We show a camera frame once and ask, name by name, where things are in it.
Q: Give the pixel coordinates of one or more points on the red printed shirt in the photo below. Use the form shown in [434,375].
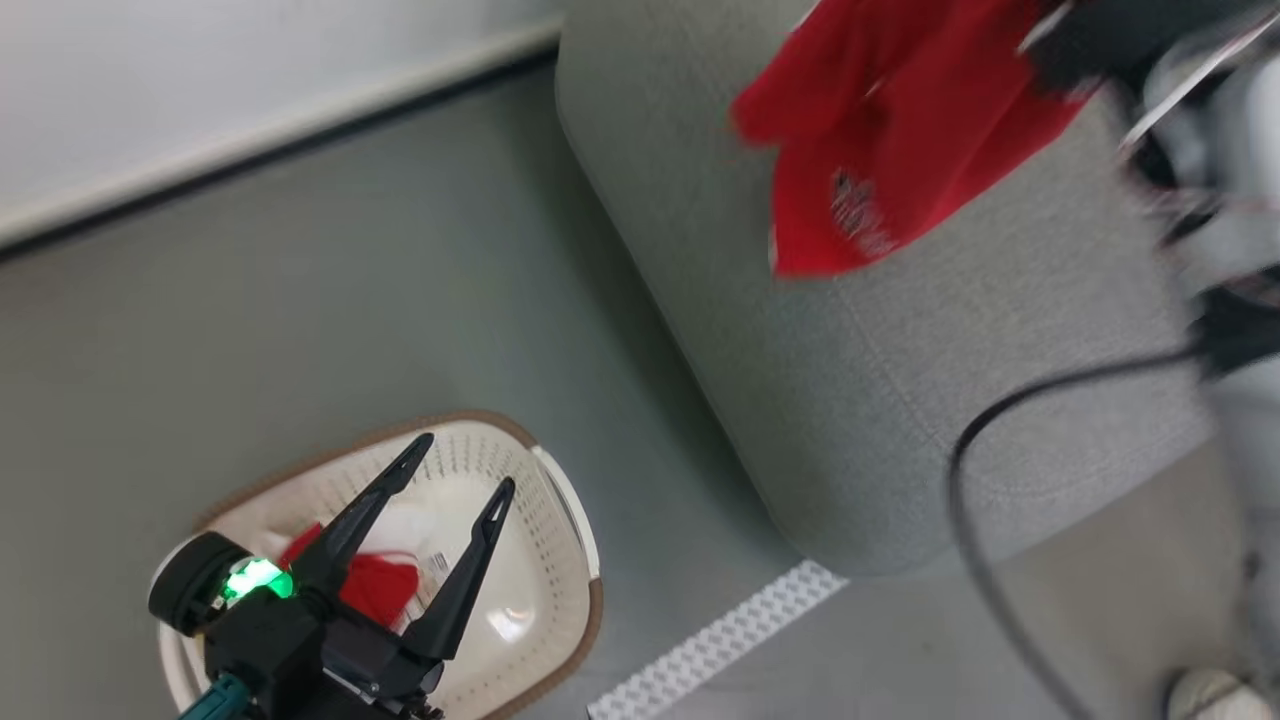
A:
[900,130]

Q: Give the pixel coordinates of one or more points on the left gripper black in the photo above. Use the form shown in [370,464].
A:
[270,640]

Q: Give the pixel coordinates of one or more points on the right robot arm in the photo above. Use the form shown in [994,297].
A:
[1245,240]

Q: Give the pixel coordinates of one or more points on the white black wall baseboard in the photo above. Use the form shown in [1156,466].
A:
[270,150]

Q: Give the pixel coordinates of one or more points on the grey fabric sofa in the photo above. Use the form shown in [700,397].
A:
[850,380]

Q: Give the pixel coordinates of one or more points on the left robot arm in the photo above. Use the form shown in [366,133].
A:
[215,700]

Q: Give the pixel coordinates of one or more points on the white round robot base part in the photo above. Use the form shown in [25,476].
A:
[1215,698]

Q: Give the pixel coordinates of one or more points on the cream perforated laundry basket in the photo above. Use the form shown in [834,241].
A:
[540,560]

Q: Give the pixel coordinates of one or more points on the red white striped garment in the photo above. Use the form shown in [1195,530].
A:
[385,585]

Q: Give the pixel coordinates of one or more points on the white studded floor strip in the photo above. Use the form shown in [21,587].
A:
[715,640]

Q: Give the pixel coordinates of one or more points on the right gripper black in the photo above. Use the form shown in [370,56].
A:
[1110,40]

